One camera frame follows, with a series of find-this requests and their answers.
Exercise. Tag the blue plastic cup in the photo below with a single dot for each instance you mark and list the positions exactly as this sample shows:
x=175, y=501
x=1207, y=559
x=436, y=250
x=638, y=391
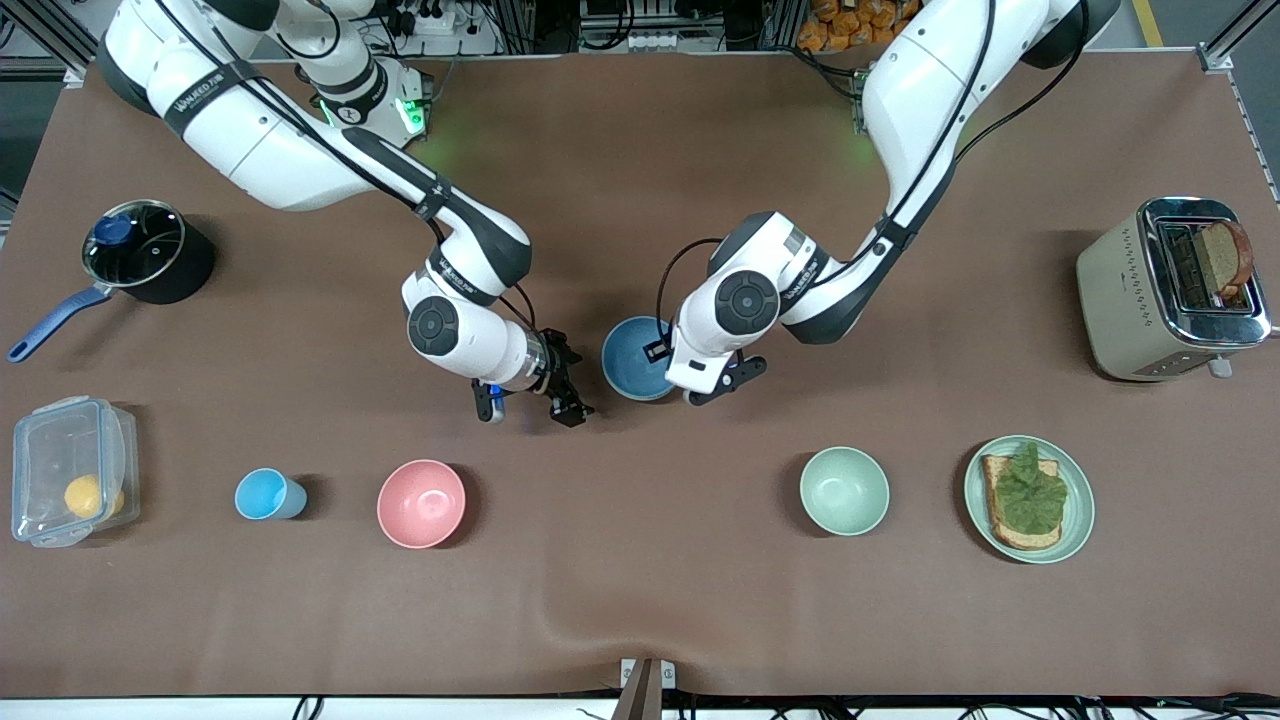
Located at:
x=262, y=495

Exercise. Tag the blue bowl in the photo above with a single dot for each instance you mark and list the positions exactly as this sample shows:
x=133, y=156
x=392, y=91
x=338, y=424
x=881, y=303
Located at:
x=630, y=365

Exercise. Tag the pink bowl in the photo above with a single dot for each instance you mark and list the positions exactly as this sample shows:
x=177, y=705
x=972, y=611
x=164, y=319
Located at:
x=420, y=503

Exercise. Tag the aluminium frame rail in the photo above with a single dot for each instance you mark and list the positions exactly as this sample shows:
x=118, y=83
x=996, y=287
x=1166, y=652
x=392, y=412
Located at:
x=50, y=33

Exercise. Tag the glass lid with blue knob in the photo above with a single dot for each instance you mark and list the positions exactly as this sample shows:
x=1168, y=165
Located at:
x=150, y=250

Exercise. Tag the white power strip with plugs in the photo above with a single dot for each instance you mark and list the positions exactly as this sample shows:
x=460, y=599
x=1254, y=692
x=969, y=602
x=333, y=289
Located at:
x=440, y=25

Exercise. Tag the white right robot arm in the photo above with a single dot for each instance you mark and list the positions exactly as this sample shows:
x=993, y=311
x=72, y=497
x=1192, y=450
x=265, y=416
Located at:
x=250, y=130

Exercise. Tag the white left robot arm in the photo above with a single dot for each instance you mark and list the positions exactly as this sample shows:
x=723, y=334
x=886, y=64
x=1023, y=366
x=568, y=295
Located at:
x=930, y=80

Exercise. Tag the orange snack packs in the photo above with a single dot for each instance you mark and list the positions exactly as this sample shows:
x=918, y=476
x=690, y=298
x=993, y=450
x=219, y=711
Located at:
x=830, y=30

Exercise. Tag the yellow lemon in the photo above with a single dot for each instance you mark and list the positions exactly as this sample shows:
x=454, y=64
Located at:
x=85, y=495

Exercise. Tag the clear plastic lidded container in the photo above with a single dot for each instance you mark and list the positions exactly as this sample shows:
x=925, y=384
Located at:
x=60, y=440

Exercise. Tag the metal stand bracket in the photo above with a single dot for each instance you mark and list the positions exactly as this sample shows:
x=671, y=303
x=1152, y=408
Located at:
x=645, y=695

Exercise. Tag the toasted bread slice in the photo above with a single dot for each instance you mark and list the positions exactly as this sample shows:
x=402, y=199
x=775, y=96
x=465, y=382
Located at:
x=1025, y=541

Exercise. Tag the green lettuce leaf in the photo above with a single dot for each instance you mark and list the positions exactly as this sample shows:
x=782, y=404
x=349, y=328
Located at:
x=1030, y=500

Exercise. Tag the brown table cover mat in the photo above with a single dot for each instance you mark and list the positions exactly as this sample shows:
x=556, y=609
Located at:
x=640, y=600

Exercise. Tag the grey power strip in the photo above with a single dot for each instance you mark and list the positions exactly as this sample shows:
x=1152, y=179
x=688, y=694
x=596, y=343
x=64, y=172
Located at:
x=650, y=40

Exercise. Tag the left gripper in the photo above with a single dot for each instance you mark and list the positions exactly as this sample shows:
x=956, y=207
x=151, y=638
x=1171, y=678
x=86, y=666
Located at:
x=653, y=352

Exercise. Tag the brown bread slice in toaster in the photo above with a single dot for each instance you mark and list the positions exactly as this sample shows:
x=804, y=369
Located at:
x=1222, y=260

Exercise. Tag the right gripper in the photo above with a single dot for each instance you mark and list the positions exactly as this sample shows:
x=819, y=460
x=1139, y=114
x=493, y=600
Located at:
x=559, y=371

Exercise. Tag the beige chrome toaster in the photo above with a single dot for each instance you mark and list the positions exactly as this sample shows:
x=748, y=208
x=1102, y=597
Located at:
x=1115, y=300

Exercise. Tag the pale green plate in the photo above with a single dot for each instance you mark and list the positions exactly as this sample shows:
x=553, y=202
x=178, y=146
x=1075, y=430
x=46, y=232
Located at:
x=1080, y=510

